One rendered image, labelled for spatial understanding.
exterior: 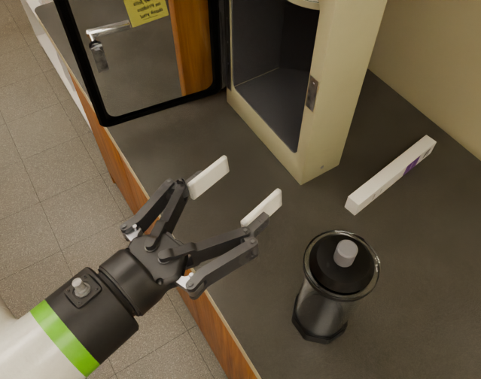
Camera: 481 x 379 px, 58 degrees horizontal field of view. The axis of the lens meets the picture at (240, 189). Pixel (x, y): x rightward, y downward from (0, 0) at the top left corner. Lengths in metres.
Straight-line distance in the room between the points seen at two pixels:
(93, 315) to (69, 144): 2.03
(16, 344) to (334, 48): 0.59
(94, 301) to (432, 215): 0.75
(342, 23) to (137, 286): 0.48
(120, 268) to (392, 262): 0.59
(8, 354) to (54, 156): 2.01
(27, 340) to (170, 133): 0.71
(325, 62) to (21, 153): 2.01
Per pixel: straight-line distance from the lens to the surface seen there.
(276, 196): 0.55
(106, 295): 0.48
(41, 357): 0.48
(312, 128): 0.85
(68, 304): 0.48
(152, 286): 0.50
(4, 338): 0.50
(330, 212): 0.96
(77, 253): 2.07
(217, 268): 0.50
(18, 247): 2.19
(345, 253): 0.60
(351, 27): 0.74
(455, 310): 0.93
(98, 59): 0.93
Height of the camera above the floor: 1.73
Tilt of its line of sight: 55 degrees down
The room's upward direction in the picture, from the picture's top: straight up
